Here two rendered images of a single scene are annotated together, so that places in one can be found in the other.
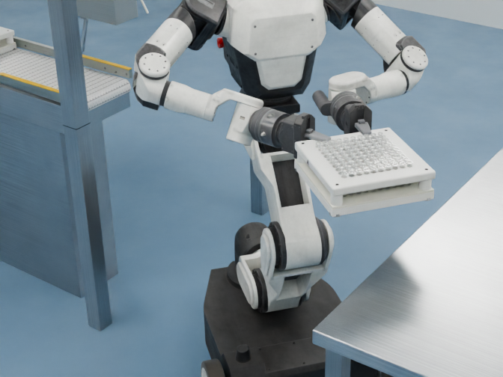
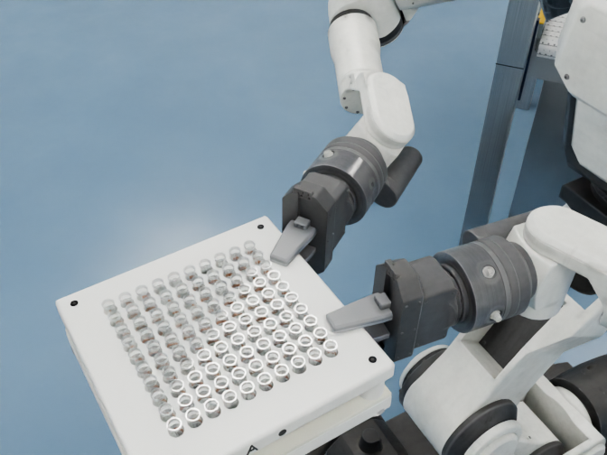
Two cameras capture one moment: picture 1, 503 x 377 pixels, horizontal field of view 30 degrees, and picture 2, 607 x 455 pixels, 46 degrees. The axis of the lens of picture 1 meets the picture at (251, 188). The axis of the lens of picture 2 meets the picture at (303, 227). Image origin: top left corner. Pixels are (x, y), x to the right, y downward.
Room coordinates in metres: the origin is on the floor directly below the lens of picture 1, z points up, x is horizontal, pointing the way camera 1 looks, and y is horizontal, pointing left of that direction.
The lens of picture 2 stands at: (1.88, -0.70, 1.58)
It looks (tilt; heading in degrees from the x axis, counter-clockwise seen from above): 43 degrees down; 75
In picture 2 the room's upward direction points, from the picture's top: straight up
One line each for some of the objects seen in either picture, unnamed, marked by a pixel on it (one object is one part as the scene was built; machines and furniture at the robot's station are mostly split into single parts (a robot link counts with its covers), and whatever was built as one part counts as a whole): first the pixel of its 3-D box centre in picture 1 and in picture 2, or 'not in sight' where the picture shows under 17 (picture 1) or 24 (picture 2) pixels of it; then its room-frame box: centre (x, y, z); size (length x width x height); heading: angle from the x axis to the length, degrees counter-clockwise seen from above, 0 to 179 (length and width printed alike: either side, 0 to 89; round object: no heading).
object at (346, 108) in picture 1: (355, 119); (436, 299); (2.14, -0.26, 1.03); 0.12 x 0.10 x 0.13; 9
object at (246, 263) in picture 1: (273, 279); (533, 435); (2.53, -0.07, 0.28); 0.21 x 0.20 x 0.13; 15
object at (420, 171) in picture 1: (362, 159); (219, 337); (1.91, -0.26, 1.03); 0.25 x 0.24 x 0.02; 107
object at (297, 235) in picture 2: (318, 135); (291, 240); (2.01, -0.16, 1.05); 0.06 x 0.03 x 0.02; 49
